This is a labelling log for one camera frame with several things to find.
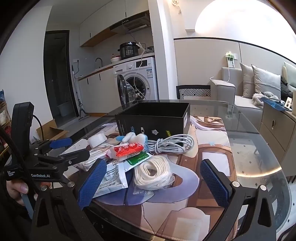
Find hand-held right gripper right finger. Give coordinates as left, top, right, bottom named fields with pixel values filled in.
left=200, top=159, right=281, bottom=241

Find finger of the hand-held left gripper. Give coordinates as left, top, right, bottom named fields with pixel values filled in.
left=38, top=149, right=90, bottom=166
left=30, top=138, right=73, bottom=151

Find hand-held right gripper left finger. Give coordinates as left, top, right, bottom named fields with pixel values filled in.
left=31, top=159, right=107, bottom=241

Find clear bag of white swabs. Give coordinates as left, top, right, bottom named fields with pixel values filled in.
left=76, top=142, right=116, bottom=172

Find red white packet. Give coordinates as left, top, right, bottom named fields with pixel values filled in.
left=106, top=142, right=145, bottom=161

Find green white medicine packet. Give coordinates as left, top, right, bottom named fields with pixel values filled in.
left=124, top=152, right=153, bottom=172

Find black cardboard box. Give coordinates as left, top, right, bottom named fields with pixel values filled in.
left=115, top=100, right=190, bottom=137

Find person's left hand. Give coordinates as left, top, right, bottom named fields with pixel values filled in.
left=6, top=179, right=52, bottom=207

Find white paper sheet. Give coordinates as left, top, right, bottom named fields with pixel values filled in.
left=60, top=138, right=90, bottom=163

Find brown cardboard box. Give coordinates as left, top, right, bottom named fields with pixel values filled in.
left=37, top=119, right=70, bottom=142

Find wooden shoe rack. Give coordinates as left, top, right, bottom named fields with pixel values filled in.
left=0, top=89, right=12, bottom=160

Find white printed flat packet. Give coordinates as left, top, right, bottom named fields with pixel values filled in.
left=92, top=160, right=129, bottom=198

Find white bucket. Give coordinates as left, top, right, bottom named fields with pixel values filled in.
left=58, top=103, right=71, bottom=117

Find flat mop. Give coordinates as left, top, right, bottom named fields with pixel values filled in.
left=71, top=65, right=89, bottom=122

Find dark glass door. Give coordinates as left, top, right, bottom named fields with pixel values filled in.
left=43, top=30, right=80, bottom=128

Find white kitchen base cabinets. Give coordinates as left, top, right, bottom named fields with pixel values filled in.
left=77, top=62, right=116, bottom=114

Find white blue cotton bundle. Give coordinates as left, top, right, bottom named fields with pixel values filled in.
left=116, top=133, right=148, bottom=146

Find beige side cabinet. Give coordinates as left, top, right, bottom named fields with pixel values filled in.
left=258, top=102, right=296, bottom=178

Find patterned chair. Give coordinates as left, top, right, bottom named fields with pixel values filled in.
left=176, top=85, right=211, bottom=100

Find beige sofa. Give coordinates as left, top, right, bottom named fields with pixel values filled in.
left=210, top=61, right=296, bottom=121

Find grey fur throw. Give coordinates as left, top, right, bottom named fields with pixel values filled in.
left=252, top=91, right=274, bottom=109

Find blue flat packet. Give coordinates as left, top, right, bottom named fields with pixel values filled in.
left=260, top=97, right=289, bottom=112

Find white washing machine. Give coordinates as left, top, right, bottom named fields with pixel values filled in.
left=113, top=57, right=160, bottom=103

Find grey cushion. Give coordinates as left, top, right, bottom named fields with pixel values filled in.
left=239, top=62, right=255, bottom=99
left=251, top=64, right=281, bottom=100

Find black pressure cooker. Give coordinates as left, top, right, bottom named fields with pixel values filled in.
left=118, top=42, right=142, bottom=60

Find dark garment on sofa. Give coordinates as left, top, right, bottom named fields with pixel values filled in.
left=280, top=75, right=295, bottom=100

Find pale green cushion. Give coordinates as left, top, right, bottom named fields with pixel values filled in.
left=283, top=61, right=296, bottom=88

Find range hood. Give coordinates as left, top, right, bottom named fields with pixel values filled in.
left=110, top=13, right=151, bottom=35

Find grey coiled cable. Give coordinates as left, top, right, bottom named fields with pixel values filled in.
left=146, top=134, right=198, bottom=154

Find white rope coil in bag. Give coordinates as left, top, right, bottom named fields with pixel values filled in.
left=133, top=155, right=175, bottom=197

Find white charger cable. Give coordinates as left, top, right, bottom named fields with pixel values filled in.
left=210, top=66, right=231, bottom=82

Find white cable on washer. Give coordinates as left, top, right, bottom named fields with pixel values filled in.
left=133, top=43, right=148, bottom=98

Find white kitchen wall cabinets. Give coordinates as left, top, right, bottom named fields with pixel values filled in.
left=79, top=0, right=151, bottom=48

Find wall socket with charger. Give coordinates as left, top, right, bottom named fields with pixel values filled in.
left=224, top=51, right=238, bottom=68

